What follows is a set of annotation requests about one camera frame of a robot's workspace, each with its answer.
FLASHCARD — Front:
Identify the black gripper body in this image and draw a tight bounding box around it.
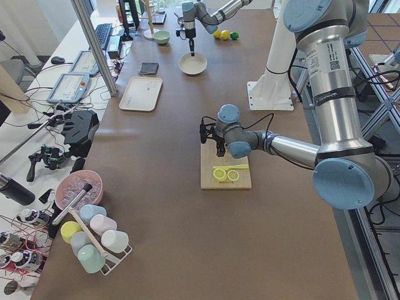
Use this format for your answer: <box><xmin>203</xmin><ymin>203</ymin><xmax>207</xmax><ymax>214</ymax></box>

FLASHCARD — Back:
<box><xmin>176</xmin><ymin>27</ymin><xmax>196</xmax><ymax>42</ymax></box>
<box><xmin>199</xmin><ymin>117</ymin><xmax>226</xmax><ymax>150</ymax></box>

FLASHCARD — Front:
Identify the cream round plate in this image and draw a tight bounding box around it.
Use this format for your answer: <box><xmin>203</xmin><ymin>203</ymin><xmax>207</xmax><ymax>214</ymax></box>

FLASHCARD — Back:
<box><xmin>178</xmin><ymin>53</ymin><xmax>208</xmax><ymax>75</ymax></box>

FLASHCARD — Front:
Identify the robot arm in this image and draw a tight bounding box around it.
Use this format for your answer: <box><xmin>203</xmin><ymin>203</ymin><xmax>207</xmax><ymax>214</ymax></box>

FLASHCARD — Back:
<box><xmin>199</xmin><ymin>1</ymin><xmax>399</xmax><ymax>209</ymax></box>
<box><xmin>176</xmin><ymin>0</ymin><xmax>252</xmax><ymax>57</ymax></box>

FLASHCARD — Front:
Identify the cream rabbit tray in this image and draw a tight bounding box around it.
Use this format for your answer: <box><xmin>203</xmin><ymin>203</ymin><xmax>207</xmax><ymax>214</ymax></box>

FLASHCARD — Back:
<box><xmin>119</xmin><ymin>76</ymin><xmax>163</xmax><ymax>112</ymax></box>

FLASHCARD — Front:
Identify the yellow plastic knife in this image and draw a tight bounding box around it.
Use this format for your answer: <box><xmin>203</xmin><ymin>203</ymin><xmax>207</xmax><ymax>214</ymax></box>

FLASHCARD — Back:
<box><xmin>212</xmin><ymin>164</ymin><xmax>249</xmax><ymax>171</ymax></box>

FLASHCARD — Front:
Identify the bamboo cutting board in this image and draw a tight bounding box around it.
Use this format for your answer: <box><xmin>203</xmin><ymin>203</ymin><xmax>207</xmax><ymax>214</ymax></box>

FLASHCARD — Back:
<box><xmin>200</xmin><ymin>140</ymin><xmax>252</xmax><ymax>189</ymax></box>

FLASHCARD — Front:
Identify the lemon slice upper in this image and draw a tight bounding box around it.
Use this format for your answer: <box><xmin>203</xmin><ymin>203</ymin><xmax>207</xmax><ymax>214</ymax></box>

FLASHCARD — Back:
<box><xmin>212</xmin><ymin>169</ymin><xmax>227</xmax><ymax>183</ymax></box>

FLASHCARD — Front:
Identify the lemon slice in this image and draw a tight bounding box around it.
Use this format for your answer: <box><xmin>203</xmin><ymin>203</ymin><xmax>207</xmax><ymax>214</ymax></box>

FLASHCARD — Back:
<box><xmin>212</xmin><ymin>169</ymin><xmax>227</xmax><ymax>183</ymax></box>
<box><xmin>226</xmin><ymin>169</ymin><xmax>240</xmax><ymax>182</ymax></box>

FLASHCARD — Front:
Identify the yellow lemon outer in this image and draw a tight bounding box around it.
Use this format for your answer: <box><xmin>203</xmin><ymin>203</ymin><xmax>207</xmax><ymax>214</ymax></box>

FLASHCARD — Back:
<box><xmin>212</xmin><ymin>29</ymin><xmax>221</xmax><ymax>39</ymax></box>

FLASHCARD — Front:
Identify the green bowl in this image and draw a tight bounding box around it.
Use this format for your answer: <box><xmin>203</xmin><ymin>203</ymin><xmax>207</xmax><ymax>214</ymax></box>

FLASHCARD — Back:
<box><xmin>153</xmin><ymin>30</ymin><xmax>171</xmax><ymax>45</ymax></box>

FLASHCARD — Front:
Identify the lemon slice lower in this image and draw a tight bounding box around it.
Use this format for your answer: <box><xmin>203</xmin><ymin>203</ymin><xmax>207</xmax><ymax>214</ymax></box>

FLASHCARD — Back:
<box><xmin>226</xmin><ymin>169</ymin><xmax>240</xmax><ymax>182</ymax></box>

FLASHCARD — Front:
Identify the yellow lemon near lime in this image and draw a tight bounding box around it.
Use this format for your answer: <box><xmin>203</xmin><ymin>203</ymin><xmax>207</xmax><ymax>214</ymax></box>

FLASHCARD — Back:
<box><xmin>220</xmin><ymin>30</ymin><xmax>230</xmax><ymax>40</ymax></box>

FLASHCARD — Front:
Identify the wooden cup stand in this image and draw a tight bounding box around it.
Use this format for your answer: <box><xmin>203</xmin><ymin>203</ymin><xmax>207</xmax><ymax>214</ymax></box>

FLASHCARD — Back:
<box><xmin>141</xmin><ymin>0</ymin><xmax>157</xmax><ymax>40</ymax></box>

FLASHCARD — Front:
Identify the green lime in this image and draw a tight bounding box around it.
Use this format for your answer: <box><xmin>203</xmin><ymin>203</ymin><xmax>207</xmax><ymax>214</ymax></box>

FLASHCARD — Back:
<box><xmin>230</xmin><ymin>31</ymin><xmax>239</xmax><ymax>40</ymax></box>

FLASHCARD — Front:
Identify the grey folded cloth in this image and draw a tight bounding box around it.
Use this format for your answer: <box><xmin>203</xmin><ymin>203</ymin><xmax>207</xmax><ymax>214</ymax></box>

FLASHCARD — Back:
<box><xmin>139</xmin><ymin>62</ymin><xmax>159</xmax><ymax>75</ymax></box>

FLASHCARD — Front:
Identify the black monitor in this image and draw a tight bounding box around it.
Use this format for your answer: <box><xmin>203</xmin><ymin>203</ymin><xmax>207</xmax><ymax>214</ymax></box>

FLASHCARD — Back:
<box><xmin>117</xmin><ymin>0</ymin><xmax>139</xmax><ymax>42</ymax></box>

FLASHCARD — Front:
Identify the black keyboard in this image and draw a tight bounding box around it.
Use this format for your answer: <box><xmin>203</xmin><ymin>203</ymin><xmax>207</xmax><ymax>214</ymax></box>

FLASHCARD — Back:
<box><xmin>95</xmin><ymin>23</ymin><xmax>113</xmax><ymax>50</ymax></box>

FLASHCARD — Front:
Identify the teach pendant far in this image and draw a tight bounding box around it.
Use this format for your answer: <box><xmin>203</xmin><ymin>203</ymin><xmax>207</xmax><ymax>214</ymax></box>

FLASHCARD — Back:
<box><xmin>69</xmin><ymin>51</ymin><xmax>99</xmax><ymax>77</ymax></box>

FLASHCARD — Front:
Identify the teach pendant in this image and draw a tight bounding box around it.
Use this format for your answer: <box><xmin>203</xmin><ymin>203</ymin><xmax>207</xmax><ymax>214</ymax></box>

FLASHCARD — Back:
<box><xmin>69</xmin><ymin>51</ymin><xmax>99</xmax><ymax>77</ymax></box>
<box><xmin>46</xmin><ymin>72</ymin><xmax>90</xmax><ymax>104</ymax></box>

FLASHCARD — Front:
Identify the teach pendant near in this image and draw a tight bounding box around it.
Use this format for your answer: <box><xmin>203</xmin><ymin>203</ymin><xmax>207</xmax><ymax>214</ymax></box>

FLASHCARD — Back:
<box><xmin>46</xmin><ymin>72</ymin><xmax>90</xmax><ymax>104</ymax></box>

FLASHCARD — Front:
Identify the pastel cup rack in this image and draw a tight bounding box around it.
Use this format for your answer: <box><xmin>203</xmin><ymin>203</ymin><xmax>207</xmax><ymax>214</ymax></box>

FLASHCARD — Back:
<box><xmin>53</xmin><ymin>206</ymin><xmax>133</xmax><ymax>276</ymax></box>

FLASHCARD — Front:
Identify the pink ice bowl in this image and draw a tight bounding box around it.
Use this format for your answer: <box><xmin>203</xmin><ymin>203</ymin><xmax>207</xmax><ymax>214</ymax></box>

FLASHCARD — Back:
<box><xmin>55</xmin><ymin>170</ymin><xmax>104</xmax><ymax>211</ymax></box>

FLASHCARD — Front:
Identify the black thermos bottle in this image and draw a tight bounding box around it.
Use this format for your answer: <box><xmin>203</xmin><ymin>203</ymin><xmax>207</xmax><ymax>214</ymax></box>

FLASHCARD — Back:
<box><xmin>1</xmin><ymin>174</ymin><xmax>35</xmax><ymax>206</ymax></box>

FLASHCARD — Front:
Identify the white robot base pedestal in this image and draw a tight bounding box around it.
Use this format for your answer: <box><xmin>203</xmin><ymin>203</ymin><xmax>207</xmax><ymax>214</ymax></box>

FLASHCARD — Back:
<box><xmin>247</xmin><ymin>1</ymin><xmax>296</xmax><ymax>111</ymax></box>

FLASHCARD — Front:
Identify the aluminium frame post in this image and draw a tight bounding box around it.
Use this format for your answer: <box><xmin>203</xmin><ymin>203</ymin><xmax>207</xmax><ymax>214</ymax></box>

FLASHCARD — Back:
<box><xmin>71</xmin><ymin>0</ymin><xmax>118</xmax><ymax>96</ymax></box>

